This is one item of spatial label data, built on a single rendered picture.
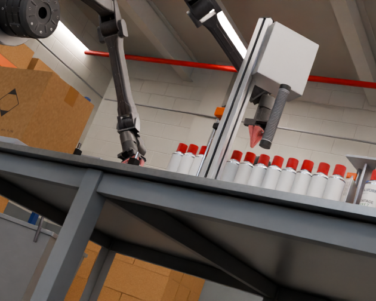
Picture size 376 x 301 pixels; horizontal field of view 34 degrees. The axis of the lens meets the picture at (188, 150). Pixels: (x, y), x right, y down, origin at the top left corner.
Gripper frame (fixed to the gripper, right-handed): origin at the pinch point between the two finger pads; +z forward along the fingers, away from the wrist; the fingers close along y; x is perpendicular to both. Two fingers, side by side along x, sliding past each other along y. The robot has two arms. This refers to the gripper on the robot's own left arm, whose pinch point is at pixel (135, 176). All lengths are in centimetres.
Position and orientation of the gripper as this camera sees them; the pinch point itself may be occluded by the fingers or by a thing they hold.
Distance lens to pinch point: 227.6
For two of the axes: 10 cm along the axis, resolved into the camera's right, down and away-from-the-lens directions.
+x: -8.3, 4.7, 3.1
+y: 5.1, 4.2, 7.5
